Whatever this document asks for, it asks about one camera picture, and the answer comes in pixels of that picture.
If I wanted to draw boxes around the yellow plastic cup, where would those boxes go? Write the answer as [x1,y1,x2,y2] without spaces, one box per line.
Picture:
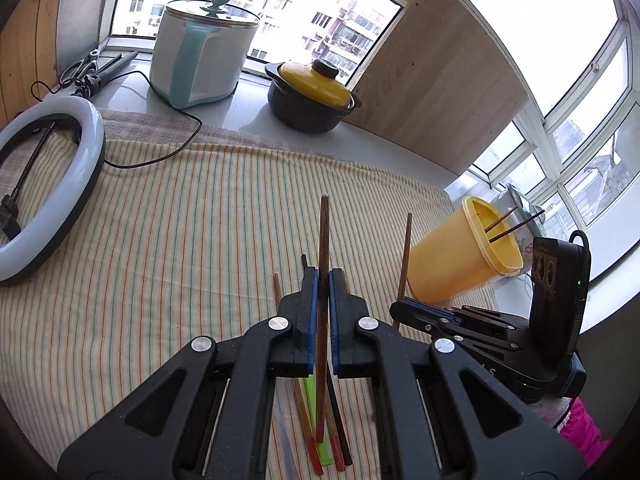
[407,196,523,304]

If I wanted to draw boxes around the teal white rice cooker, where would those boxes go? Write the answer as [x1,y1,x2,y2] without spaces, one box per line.
[149,0,260,110]

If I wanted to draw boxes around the black scissors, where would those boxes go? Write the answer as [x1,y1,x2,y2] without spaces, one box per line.
[58,49,139,100]

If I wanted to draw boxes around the white floral rice cooker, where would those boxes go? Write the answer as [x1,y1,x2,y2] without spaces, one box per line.
[492,184,547,274]

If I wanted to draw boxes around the pink sleeve forearm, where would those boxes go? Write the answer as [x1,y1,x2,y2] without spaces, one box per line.
[556,398,612,468]

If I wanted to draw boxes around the striped table cloth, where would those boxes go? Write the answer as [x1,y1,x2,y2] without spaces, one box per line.
[1,110,454,465]

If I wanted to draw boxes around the thin black chopstick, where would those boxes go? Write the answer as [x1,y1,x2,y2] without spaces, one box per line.
[488,209,544,243]

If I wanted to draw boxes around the reddish brown chopstick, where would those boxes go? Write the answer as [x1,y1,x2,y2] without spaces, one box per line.
[396,212,413,301]

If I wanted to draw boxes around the thick brown chopstick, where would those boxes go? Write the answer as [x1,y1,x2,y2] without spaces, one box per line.
[314,195,330,444]

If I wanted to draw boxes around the grey cutting board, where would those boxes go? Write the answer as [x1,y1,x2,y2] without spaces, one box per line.
[55,0,104,75]

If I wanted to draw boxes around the white ring light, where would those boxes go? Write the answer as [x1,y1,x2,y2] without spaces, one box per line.
[1,96,105,287]

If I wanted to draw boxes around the orange pine plank board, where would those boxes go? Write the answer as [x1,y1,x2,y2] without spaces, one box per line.
[1,0,60,125]

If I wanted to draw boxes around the black power cable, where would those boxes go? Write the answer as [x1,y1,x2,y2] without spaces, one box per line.
[29,69,205,170]

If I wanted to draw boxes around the green plastic spoon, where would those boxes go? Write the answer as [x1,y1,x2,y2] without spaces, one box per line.
[302,374,335,467]

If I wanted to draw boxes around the light wooden board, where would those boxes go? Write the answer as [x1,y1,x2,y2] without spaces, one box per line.
[347,0,528,174]

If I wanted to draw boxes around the black pot yellow lid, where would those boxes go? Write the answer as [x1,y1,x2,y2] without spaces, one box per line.
[265,58,361,134]

